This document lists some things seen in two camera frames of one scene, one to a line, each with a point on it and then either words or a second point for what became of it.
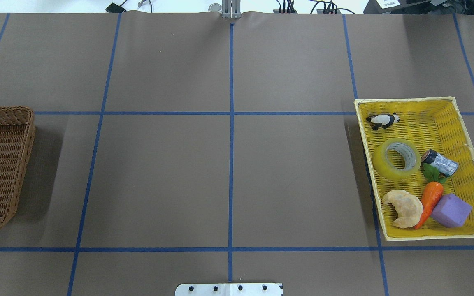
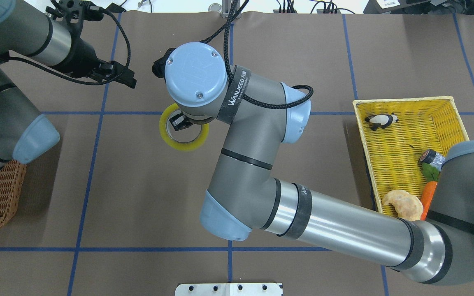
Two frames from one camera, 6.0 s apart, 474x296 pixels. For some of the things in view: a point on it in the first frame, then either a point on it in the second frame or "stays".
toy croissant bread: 409,208 stays
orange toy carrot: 432,194 stays
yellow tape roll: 411,153 to 179,146
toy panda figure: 384,120 stays
